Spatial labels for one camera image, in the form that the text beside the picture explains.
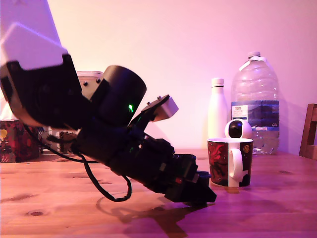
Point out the dark grey coffee capsule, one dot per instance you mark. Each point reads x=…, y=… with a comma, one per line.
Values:
x=204, y=174

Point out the white metal bottle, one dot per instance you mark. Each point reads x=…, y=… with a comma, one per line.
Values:
x=218, y=111

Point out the white round lidded tub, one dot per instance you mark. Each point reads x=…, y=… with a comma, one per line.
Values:
x=90, y=75

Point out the large clear water bottle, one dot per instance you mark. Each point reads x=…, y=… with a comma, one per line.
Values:
x=257, y=86

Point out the red floral printed box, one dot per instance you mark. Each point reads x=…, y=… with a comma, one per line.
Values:
x=15, y=143

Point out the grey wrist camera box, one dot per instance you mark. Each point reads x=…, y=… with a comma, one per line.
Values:
x=168, y=107

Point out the small white round camera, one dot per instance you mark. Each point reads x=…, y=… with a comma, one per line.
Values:
x=244, y=129

